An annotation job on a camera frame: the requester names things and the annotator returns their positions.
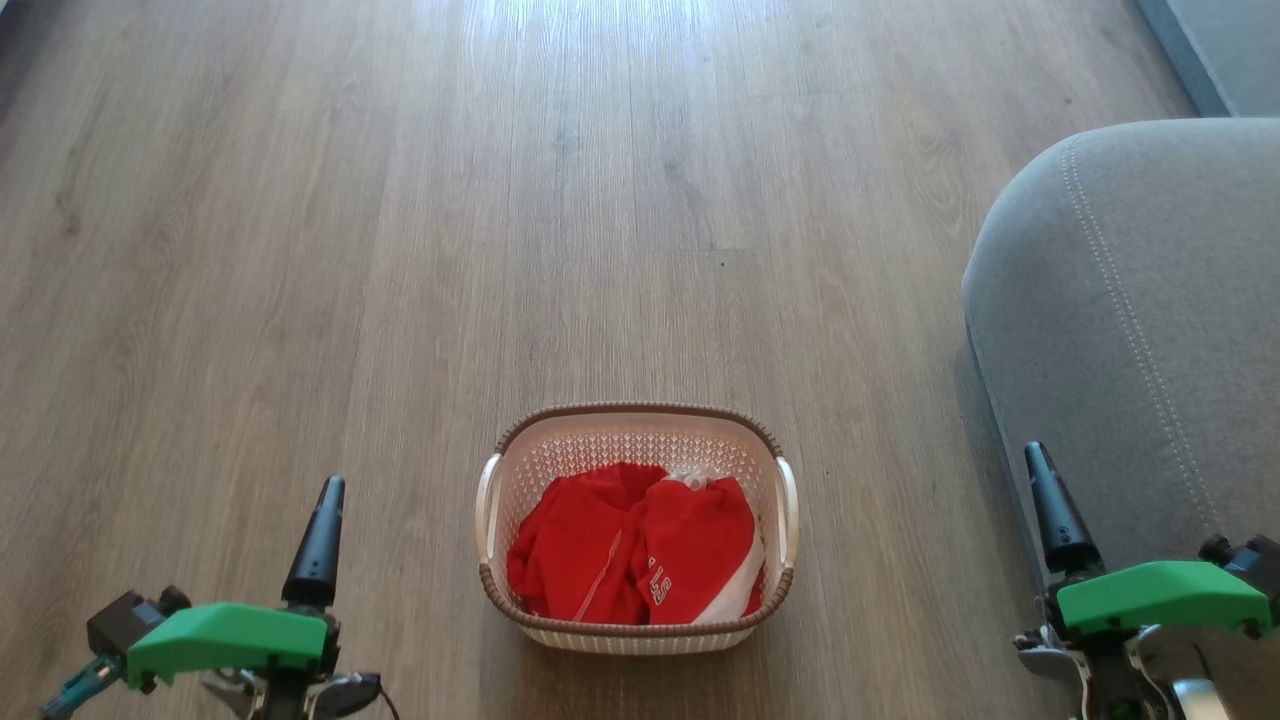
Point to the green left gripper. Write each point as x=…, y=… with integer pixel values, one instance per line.
x=230, y=635

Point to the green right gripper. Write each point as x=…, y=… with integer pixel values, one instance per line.
x=1160, y=595

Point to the plain red garment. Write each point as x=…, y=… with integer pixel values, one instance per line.
x=575, y=545

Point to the red garment with white trim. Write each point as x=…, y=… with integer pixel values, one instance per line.
x=700, y=545

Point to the grey fabric sofa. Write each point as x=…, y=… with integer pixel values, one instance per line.
x=1130, y=330

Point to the white laundry basket brown rim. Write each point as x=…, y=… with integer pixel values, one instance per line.
x=640, y=432

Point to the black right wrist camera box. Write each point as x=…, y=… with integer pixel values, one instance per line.
x=1255, y=560

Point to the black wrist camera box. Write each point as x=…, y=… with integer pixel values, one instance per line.
x=125, y=622
x=1255, y=560

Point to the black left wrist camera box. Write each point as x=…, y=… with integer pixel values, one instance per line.
x=125, y=622

